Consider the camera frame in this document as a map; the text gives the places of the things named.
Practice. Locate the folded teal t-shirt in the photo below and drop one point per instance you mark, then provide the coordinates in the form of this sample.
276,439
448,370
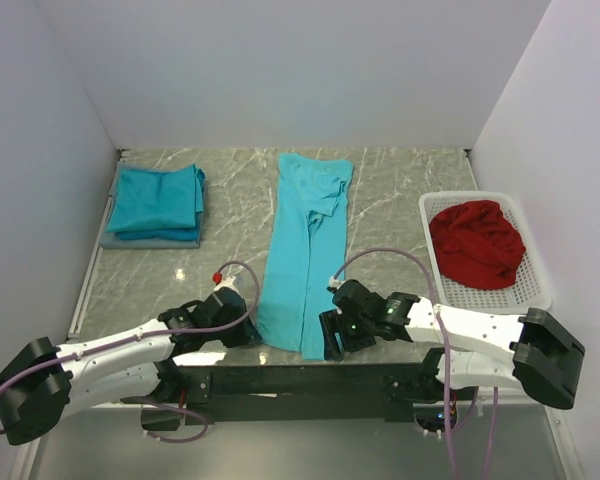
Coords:
155,200

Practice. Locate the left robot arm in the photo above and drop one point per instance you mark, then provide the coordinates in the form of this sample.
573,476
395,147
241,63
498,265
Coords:
45,383

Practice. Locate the red t-shirt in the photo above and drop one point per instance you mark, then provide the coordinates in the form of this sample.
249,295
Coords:
476,246

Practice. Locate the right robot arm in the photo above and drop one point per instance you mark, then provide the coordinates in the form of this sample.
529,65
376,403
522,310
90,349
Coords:
532,352

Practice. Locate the white plastic basket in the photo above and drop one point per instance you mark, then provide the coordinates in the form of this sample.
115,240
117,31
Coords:
531,288

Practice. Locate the turquoise t-shirt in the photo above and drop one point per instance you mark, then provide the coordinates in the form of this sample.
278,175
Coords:
307,247

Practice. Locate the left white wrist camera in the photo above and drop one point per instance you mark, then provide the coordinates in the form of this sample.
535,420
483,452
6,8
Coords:
231,282

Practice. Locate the black base beam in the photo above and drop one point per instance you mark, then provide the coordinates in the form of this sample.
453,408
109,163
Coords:
301,392

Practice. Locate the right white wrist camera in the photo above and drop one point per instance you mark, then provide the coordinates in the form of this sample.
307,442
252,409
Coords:
334,283

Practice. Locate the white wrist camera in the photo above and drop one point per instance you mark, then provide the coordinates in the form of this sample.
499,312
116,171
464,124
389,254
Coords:
231,282
334,283

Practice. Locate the folded grey t-shirt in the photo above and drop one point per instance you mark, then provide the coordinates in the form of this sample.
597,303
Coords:
145,242

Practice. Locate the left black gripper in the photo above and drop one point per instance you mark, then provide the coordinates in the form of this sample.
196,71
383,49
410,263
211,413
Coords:
246,334

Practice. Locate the folded blue t-shirt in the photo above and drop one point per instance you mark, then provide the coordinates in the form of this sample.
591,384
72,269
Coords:
172,234

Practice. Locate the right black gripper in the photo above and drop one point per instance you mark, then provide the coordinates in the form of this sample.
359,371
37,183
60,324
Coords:
332,321

